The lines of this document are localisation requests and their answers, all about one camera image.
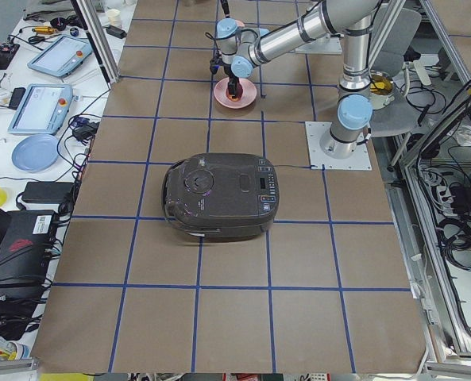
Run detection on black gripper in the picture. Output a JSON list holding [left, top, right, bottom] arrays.
[[220, 0, 239, 98]]

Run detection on red apple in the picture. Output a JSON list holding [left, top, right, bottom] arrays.
[[226, 83, 243, 102]]

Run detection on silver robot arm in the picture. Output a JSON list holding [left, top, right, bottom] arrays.
[[210, 1, 403, 160]]

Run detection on pink plate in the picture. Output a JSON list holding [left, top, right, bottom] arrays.
[[214, 77, 257, 109]]

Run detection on blue plate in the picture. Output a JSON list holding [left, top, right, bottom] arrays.
[[11, 134, 59, 172]]

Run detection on white paper cup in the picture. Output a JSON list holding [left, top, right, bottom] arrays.
[[106, 8, 122, 28]]

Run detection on dark grey rice cooker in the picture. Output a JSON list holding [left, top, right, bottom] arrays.
[[161, 152, 280, 239]]

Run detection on upper teach pendant tablet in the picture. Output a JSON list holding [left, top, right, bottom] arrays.
[[27, 36, 93, 78]]

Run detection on teach pendant tablet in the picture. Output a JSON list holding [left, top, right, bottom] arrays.
[[7, 83, 73, 135], [27, 36, 93, 78]]

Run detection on grey office chair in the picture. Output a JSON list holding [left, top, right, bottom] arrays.
[[368, 7, 423, 138]]

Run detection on lower teach pendant tablet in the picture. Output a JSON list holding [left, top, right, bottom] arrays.
[[7, 83, 73, 135]]

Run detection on black power adapter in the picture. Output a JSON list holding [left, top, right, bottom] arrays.
[[21, 182, 73, 204]]

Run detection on black computer case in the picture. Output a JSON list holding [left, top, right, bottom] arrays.
[[0, 208, 58, 299]]

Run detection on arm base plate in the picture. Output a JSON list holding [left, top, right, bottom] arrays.
[[305, 121, 372, 171], [295, 35, 342, 56]]

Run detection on aluminium frame post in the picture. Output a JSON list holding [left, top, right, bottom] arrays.
[[71, 0, 120, 84]]

